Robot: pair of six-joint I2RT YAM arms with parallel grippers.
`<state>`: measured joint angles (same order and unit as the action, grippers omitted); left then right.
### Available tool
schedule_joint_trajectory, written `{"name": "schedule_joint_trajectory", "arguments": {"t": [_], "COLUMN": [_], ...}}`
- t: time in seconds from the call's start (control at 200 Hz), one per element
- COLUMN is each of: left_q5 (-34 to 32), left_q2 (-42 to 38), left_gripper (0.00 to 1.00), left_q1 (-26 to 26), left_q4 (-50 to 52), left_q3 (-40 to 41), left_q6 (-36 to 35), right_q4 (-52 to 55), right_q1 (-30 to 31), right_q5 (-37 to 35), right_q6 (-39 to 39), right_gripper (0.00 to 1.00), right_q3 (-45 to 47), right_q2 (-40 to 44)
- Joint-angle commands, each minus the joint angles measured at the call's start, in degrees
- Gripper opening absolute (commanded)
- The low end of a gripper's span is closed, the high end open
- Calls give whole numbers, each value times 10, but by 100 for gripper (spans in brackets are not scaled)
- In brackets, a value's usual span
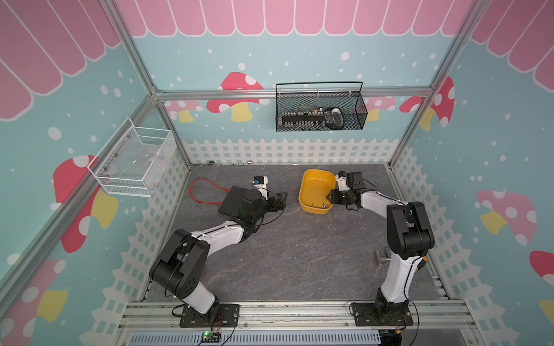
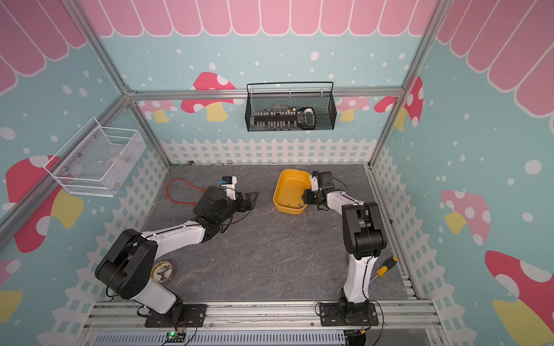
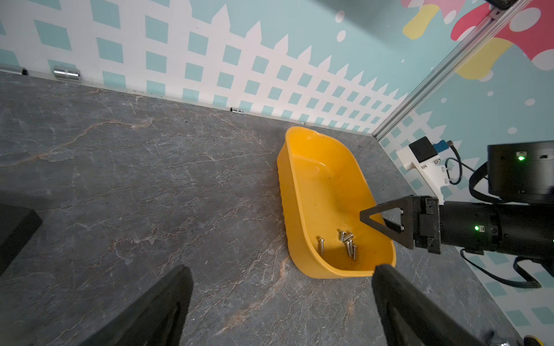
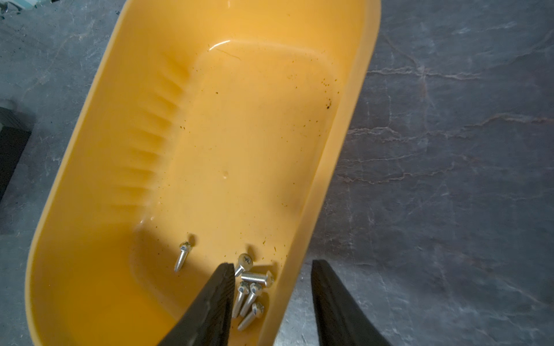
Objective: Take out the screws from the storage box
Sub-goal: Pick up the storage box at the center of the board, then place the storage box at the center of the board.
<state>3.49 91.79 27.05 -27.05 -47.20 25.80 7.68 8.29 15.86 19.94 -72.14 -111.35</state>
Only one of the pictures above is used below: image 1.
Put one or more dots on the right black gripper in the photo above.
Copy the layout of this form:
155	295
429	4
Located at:
334	197

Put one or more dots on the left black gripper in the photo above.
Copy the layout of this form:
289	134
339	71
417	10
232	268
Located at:
275	207

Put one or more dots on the yellow plastic storage box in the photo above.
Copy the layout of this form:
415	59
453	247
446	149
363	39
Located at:
316	185

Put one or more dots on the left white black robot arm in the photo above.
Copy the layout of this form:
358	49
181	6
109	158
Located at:
180	264

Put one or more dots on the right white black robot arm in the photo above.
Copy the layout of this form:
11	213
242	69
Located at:
409	237

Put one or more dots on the black rectangular box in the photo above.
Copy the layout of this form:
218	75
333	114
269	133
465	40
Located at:
238	202

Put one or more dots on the black connector strip in basket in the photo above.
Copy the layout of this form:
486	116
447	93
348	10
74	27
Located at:
301	121

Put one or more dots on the green lit circuit board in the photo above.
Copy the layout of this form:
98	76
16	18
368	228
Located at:
210	337

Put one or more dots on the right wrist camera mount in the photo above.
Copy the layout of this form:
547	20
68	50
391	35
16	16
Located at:
350	181

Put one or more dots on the black wire mesh basket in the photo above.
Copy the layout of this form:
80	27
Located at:
341	102

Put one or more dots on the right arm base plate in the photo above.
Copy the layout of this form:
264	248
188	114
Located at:
379	314

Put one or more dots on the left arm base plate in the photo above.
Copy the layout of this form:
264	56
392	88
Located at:
221	315

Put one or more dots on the white wire basket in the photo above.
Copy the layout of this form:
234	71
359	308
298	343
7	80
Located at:
135	160

